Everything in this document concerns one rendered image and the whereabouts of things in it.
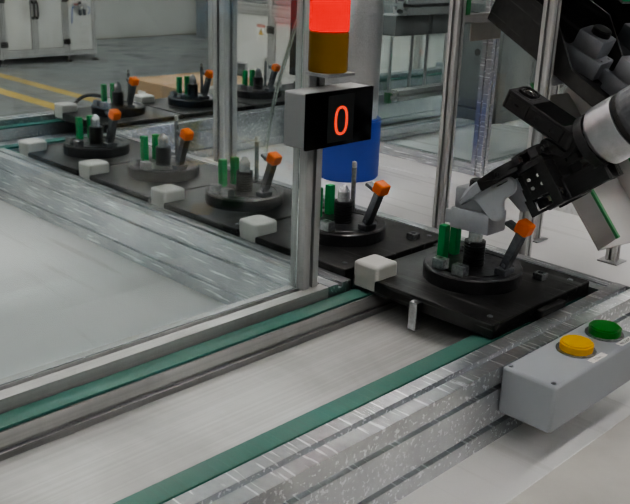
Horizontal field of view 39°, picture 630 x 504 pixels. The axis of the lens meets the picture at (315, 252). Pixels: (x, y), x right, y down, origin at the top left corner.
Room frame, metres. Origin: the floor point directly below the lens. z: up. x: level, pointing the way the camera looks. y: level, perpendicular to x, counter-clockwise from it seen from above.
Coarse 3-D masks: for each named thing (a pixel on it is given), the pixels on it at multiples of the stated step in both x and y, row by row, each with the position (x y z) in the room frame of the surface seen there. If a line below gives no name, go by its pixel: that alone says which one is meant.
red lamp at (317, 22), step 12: (312, 0) 1.12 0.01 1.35; (324, 0) 1.10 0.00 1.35; (336, 0) 1.10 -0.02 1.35; (348, 0) 1.12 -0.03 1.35; (312, 12) 1.12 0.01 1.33; (324, 12) 1.10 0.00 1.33; (336, 12) 1.10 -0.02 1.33; (348, 12) 1.12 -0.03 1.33; (312, 24) 1.11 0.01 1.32; (324, 24) 1.10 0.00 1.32; (336, 24) 1.10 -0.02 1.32; (348, 24) 1.12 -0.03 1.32
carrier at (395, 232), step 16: (352, 176) 1.42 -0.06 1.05; (352, 192) 1.42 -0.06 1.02; (320, 208) 1.38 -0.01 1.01; (336, 208) 1.35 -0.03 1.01; (352, 208) 1.36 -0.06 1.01; (320, 224) 1.31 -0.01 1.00; (336, 224) 1.34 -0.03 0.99; (352, 224) 1.35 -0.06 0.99; (384, 224) 1.35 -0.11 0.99; (400, 224) 1.42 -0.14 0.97; (320, 240) 1.30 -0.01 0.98; (336, 240) 1.29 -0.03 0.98; (352, 240) 1.29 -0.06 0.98; (368, 240) 1.30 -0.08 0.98; (384, 240) 1.33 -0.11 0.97; (400, 240) 1.33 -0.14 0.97; (416, 240) 1.34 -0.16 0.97; (432, 240) 1.34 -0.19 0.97; (320, 256) 1.24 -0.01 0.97; (336, 256) 1.25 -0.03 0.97; (352, 256) 1.25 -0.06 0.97; (384, 256) 1.25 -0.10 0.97; (400, 256) 1.28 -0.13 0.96; (336, 272) 1.20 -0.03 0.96; (352, 272) 1.20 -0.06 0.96
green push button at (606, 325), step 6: (594, 324) 1.02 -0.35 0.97; (600, 324) 1.02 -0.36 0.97; (606, 324) 1.02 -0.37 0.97; (612, 324) 1.02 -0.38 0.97; (588, 330) 1.02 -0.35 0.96; (594, 330) 1.01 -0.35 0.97; (600, 330) 1.01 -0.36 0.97; (606, 330) 1.00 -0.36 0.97; (612, 330) 1.00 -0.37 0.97; (618, 330) 1.01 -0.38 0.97; (600, 336) 1.00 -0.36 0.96; (606, 336) 1.00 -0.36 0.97; (612, 336) 1.00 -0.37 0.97; (618, 336) 1.00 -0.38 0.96
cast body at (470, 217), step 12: (456, 192) 1.18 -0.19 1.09; (456, 204) 1.18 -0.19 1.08; (468, 204) 1.17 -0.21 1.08; (456, 216) 1.18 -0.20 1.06; (468, 216) 1.16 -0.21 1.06; (480, 216) 1.15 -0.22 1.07; (504, 216) 1.17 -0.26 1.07; (468, 228) 1.16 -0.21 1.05; (480, 228) 1.15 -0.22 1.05; (492, 228) 1.15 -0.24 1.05; (504, 228) 1.17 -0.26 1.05
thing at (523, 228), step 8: (512, 224) 1.14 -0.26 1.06; (520, 224) 1.12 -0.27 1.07; (528, 224) 1.12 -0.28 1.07; (520, 232) 1.12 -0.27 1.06; (528, 232) 1.12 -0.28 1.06; (512, 240) 1.13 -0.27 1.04; (520, 240) 1.12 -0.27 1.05; (512, 248) 1.13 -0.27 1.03; (520, 248) 1.14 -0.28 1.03; (504, 256) 1.14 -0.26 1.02; (512, 256) 1.13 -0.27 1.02; (504, 264) 1.14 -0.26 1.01
